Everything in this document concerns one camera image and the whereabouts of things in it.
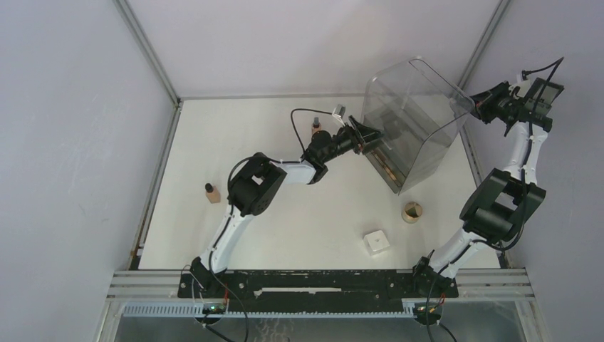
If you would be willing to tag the clear acrylic organizer box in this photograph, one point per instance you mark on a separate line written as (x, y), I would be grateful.
(420, 114)

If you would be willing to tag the gold round jar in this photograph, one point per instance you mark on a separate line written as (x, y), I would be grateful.
(412, 212)

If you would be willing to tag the square foundation bottle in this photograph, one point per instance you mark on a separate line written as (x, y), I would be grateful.
(212, 193)

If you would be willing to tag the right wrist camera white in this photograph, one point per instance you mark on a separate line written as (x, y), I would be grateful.
(538, 95)

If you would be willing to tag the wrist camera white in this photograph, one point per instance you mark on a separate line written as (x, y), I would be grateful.
(538, 95)
(338, 114)

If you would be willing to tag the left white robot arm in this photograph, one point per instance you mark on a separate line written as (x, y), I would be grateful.
(253, 183)

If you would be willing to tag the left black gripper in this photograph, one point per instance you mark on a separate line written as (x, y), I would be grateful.
(360, 134)

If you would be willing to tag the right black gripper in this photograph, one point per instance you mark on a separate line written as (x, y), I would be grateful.
(482, 100)

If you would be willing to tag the white cube box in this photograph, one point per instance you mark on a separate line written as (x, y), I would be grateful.
(376, 242)

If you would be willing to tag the foundation bottle with pump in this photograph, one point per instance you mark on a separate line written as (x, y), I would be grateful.
(316, 125)

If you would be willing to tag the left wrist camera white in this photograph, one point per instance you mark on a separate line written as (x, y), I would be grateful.
(338, 114)

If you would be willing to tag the black mounting rail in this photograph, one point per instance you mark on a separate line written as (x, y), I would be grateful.
(314, 291)

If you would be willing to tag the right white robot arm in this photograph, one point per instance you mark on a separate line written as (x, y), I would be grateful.
(495, 214)

